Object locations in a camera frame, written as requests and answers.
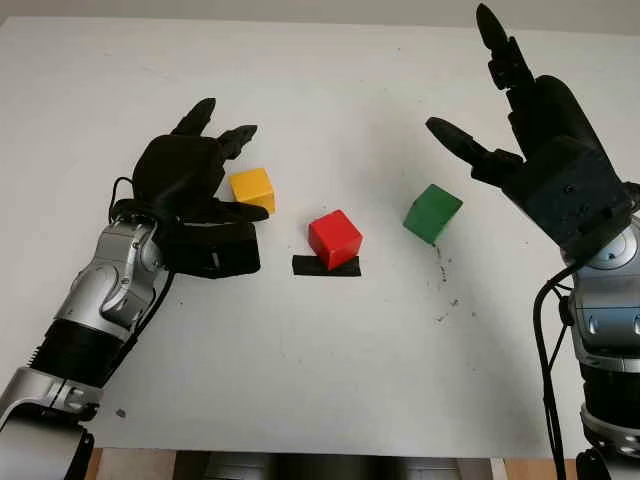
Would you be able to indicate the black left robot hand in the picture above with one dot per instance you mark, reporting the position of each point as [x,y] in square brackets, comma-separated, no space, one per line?
[175,170]

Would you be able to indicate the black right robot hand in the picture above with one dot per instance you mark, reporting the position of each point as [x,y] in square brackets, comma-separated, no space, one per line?
[550,110]

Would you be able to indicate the yellow wooden cube block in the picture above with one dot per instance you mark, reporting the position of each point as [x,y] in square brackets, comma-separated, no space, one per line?
[252,187]

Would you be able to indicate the green wooden cube block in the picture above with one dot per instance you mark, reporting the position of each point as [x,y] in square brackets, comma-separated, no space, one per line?
[430,212]

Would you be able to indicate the red wooden cube block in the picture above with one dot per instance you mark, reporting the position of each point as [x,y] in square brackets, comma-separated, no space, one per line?
[332,237]

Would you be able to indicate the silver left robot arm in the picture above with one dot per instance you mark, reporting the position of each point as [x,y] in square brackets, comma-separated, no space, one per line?
[100,285]

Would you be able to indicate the black tape strip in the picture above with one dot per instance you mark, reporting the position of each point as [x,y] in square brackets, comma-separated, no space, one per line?
[307,266]

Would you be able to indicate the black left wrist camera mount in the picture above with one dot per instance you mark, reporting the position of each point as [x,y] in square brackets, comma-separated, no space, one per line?
[220,250]

